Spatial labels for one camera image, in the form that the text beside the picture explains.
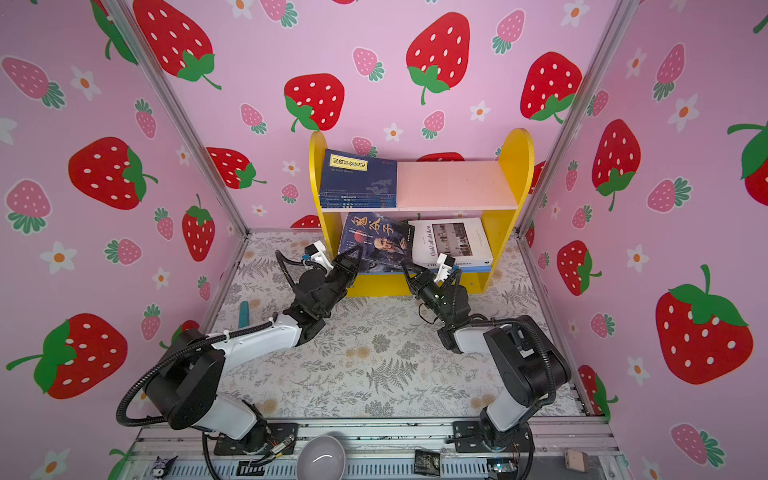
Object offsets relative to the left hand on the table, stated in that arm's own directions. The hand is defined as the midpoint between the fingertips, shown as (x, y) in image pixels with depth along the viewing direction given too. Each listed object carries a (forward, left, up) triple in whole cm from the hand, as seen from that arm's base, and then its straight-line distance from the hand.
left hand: (365, 246), depth 76 cm
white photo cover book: (+15, -29, -12) cm, 35 cm away
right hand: (-2, -9, -5) cm, 11 cm away
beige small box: (-43, -51, -28) cm, 73 cm away
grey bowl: (-43, +9, -29) cm, 53 cm away
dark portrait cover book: (+5, -5, -3) cm, 7 cm away
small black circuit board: (-44, -16, -27) cm, 54 cm away
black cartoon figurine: (-45, +46, -27) cm, 70 cm away
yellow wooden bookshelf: (+33, -29, -5) cm, 44 cm away
